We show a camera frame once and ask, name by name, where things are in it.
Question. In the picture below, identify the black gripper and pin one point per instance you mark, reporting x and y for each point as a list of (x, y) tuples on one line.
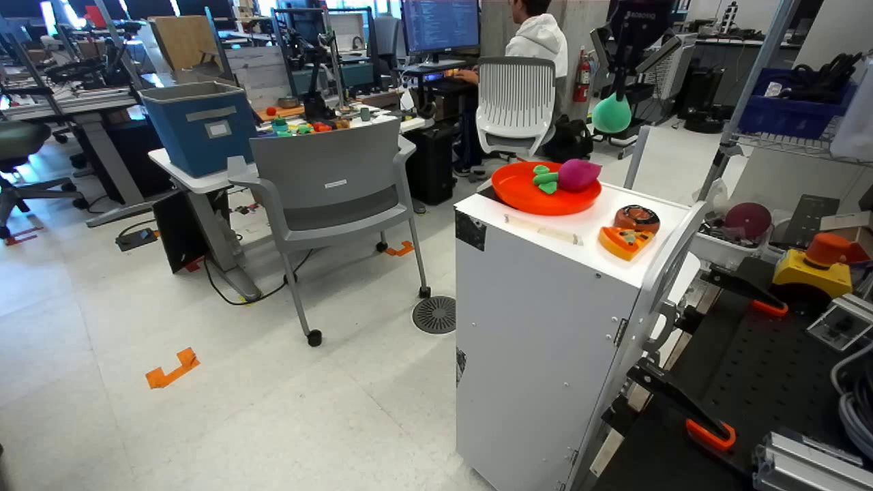
[(643, 26)]

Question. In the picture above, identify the round green plushie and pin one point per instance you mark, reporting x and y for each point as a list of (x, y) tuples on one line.
[(613, 115)]

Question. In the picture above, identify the magenta plushie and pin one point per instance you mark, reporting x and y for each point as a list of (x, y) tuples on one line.
[(577, 176)]

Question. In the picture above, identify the orange plate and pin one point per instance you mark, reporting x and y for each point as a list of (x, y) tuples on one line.
[(535, 194)]

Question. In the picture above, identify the red fire extinguisher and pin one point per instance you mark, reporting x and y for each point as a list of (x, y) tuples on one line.
[(583, 82)]

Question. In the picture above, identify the black equipment cart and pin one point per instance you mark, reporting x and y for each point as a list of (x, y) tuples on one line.
[(654, 111)]

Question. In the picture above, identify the black backpack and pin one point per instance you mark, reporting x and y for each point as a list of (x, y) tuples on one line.
[(569, 139)]

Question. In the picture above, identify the person in white hoodie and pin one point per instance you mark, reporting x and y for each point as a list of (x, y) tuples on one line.
[(538, 42)]

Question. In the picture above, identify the grey metal pole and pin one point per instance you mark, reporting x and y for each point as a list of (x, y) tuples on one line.
[(752, 90)]

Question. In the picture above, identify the small green plush leaf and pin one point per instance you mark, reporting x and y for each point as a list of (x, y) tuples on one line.
[(547, 180)]

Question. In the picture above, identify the toy chocolate donut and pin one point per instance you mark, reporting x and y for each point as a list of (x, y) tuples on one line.
[(637, 218)]

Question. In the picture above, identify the toy orange pizza slice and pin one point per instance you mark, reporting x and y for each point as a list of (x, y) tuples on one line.
[(626, 243)]

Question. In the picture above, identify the blue plastic crate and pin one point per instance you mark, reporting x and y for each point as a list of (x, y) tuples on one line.
[(793, 111)]

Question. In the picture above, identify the computer monitor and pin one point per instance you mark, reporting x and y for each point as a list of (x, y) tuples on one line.
[(441, 26)]

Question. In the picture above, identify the dark round toy disc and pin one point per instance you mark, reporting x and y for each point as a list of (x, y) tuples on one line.
[(748, 222)]

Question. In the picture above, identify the black computer tower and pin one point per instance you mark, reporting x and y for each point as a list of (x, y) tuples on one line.
[(433, 164)]

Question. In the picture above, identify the black orange clamp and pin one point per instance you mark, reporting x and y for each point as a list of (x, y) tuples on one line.
[(747, 296), (684, 411)]

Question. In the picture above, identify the yellow emergency stop button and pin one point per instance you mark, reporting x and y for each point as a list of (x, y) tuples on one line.
[(808, 263)]

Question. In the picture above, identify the white toy kitchen cabinet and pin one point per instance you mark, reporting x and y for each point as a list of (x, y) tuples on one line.
[(535, 344)]

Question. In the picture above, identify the dark round floor base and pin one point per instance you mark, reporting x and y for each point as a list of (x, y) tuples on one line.
[(434, 314)]

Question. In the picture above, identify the black stand on desk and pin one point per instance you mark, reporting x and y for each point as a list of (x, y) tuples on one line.
[(315, 72)]

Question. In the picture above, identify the grey plastic chair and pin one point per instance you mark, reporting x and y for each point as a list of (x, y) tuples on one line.
[(328, 177)]

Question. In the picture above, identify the blue storage bin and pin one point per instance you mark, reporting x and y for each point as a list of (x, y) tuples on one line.
[(200, 127)]

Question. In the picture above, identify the cardboard box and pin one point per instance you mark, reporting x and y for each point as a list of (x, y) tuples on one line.
[(187, 44)]

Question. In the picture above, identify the white desk with toys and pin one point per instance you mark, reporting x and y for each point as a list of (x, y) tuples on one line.
[(187, 180)]

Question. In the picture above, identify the black box under desk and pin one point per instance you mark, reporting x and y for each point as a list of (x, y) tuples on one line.
[(179, 232)]

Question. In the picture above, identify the black floor power strip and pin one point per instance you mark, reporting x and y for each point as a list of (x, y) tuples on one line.
[(138, 239)]

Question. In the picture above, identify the grey desk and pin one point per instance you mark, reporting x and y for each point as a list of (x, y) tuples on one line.
[(64, 104)]

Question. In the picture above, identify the black office chair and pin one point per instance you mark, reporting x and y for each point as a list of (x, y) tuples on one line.
[(17, 145)]

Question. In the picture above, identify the grey metal bracket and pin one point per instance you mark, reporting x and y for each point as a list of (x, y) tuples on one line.
[(812, 218)]

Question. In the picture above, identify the aluminium extrusion rail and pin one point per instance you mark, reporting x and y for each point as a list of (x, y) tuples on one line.
[(808, 464)]

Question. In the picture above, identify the orange floor bracket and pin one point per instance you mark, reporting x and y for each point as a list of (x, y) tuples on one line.
[(171, 368)]

